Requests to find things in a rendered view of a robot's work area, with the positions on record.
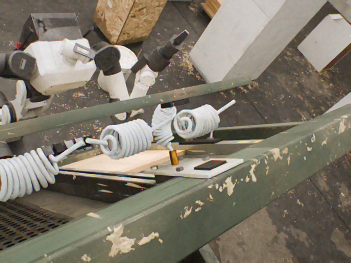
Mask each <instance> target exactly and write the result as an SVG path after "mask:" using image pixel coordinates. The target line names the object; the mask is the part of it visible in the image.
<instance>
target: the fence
mask: <svg viewBox="0 0 351 263"><path fill-rule="evenodd" d="M240 141H249V142H242V143H237V142H240ZM254 141H257V140H235V141H221V142H218V143H216V144H198V145H179V143H178V142H173V143H171V148H172V149H173V150H185V151H186V154H231V153H234V152H236V151H239V150H241V149H244V148H245V147H248V146H250V145H252V144H255V143H257V142H254ZM149 150H170V149H169V148H168V146H165V147H162V146H161V144H160V145H158V144H151V146H150V148H149Z"/></svg>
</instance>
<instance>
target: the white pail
mask: <svg viewBox="0 0 351 263"><path fill-rule="evenodd" d="M113 46H116V47H117V48H118V49H119V50H120V52H121V59H120V65H121V69H122V73H123V77H124V81H126V80H127V79H128V77H129V75H130V73H131V67H132V66H133V65H134V64H135V63H136V62H137V59H138V57H139V54H140V52H141V51H142V50H140V52H139V54H138V56H137V57H136V55H135V54H134V53H133V52H132V51H131V50H129V49H127V48H125V47H123V46H121V45H113ZM98 85H99V86H100V87H101V88H102V89H103V90H104V91H106V92H108V89H107V85H106V81H105V78H104V75H103V70H101V72H100V74H99V77H98Z"/></svg>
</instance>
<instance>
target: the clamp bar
mask: <svg viewBox="0 0 351 263"><path fill-rule="evenodd" d="M187 103H189V98H185V99H183V100H178V101H173V102H169V103H164V104H159V105H158V106H157V108H156V110H155V111H154V115H153V119H152V127H154V126H156V125H157V124H159V123H160V122H162V121H164V120H166V119H168V118H170V117H173V118H174V117H175V116H176V114H177V109H176V106H178V105H183V104H187ZM170 125H171V121H169V122H168V123H167V124H165V125H163V126H161V127H159V128H157V129H155V130H154V133H153V135H154V136H158V137H155V140H159V139H161V140H159V141H157V142H156V144H158V145H160V144H161V146H162V147H165V146H168V148H169V149H170V151H169V156H170V161H168V162H164V163H163V164H160V165H153V166H150V168H149V169H146V170H144V173H130V172H122V171H108V170H93V169H79V168H64V167H58V170H59V173H58V174H57V175H55V174H53V175H54V177H55V183H54V184H50V183H49V182H48V180H47V179H46V178H45V179H46V181H47V183H48V186H47V188H44V187H42V185H41V183H40V181H39V180H38V178H37V175H36V178H37V180H38V183H39V186H40V188H44V189H50V190H55V191H58V192H60V193H66V194H71V195H76V196H81V197H86V198H91V199H94V200H98V201H104V202H109V203H112V204H113V203H115V202H118V201H120V200H123V199H126V198H128V197H129V196H131V195H135V194H137V193H140V192H142V191H145V190H147V189H149V188H150V187H153V186H156V185H159V184H161V183H163V182H166V181H168V180H170V179H172V178H175V177H177V176H184V177H196V178H211V177H213V176H216V175H218V174H220V173H223V172H224V171H226V170H228V169H231V168H233V167H235V166H237V165H240V164H241V163H243V159H210V158H209V156H204V157H202V158H201V159H199V158H184V157H183V156H177V151H176V150H173V149H172V148H171V142H170V141H171V140H172V139H173V138H174V137H173V136H172V133H171V126H170ZM210 160H226V161H227V163H225V164H224V165H221V166H219V167H217V168H215V169H212V170H210V171H209V170H195V169H194V167H195V166H198V165H201V164H203V163H204V162H207V161H210Z"/></svg>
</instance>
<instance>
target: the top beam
mask: <svg viewBox="0 0 351 263"><path fill-rule="evenodd" d="M349 151H351V104H347V105H344V106H342V107H339V108H338V109H335V110H332V111H329V112H328V113H326V114H324V115H321V116H318V117H316V118H314V119H311V120H309V121H306V122H305V123H303V124H300V125H298V126H295V127H293V128H290V129H288V130H285V131H284V132H281V133H279V134H277V135H274V136H271V137H269V138H266V139H265V140H262V141H260V142H257V143H255V144H252V145H250V146H248V147H245V148H244V149H241V150H239V151H236V152H234V153H231V154H229V155H227V156H225V157H223V158H220V159H243V163H241V164H240V165H237V166H235V167H233V168H231V169H228V170H226V171H224V172H223V173H220V174H218V175H216V176H213V177H211V178H196V177H184V176H177V177H175V178H172V179H170V180H168V181H166V182H163V183H161V184H159V185H156V186H153V187H150V188H149V189H147V190H145V191H142V192H140V193H137V194H135V195H131V196H129V197H128V198H126V199H123V200H120V201H118V202H115V203H113V204H111V205H108V206H105V207H104V208H102V209H100V210H97V211H94V212H92V213H89V214H87V215H85V216H82V217H79V218H77V219H76V220H73V221H71V222H68V223H65V224H63V225H61V226H58V227H56V228H53V229H51V230H49V231H46V232H45V233H42V234H40V235H37V236H35V237H32V238H30V239H28V240H25V241H22V242H20V243H18V244H15V245H13V246H11V247H9V248H7V249H4V250H1V251H0V263H179V262H180V261H181V260H183V259H185V258H186V257H187V256H189V255H191V254H193V253H194V252H195V251H197V250H198V249H200V248H202V247H203V246H205V245H206V244H208V243H210V242H211V241H212V240H214V239H216V238H217V237H219V236H221V235H222V234H223V233H225V232H227V231H228V230H230V229H231V228H233V227H235V226H236V225H238V223H240V222H242V221H244V220H245V219H247V218H248V217H250V216H251V215H253V214H254V213H256V212H257V211H259V210H261V209H262V208H263V207H265V206H267V205H268V204H270V203H271V202H273V201H274V200H276V199H277V198H279V197H280V196H282V195H283V194H285V193H287V192H288V191H289V190H291V189H292V188H294V187H296V186H298V185H299V184H300V183H301V182H303V181H305V180H306V179H308V178H310V177H311V176H312V175H314V174H315V173H317V172H318V171H320V170H322V169H324V168H325V167H326V166H327V165H329V164H331V163H332V162H334V161H336V160H337V159H339V157H341V156H343V155H344V154H346V153H348V152H349Z"/></svg>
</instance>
